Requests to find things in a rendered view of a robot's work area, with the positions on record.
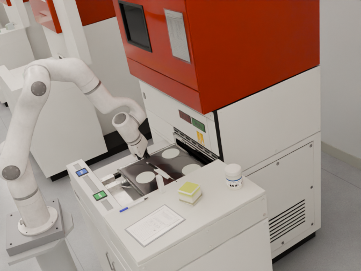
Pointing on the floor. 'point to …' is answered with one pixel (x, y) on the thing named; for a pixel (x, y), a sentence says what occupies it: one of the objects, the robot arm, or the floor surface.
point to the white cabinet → (256, 240)
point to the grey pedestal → (51, 251)
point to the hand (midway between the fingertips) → (145, 155)
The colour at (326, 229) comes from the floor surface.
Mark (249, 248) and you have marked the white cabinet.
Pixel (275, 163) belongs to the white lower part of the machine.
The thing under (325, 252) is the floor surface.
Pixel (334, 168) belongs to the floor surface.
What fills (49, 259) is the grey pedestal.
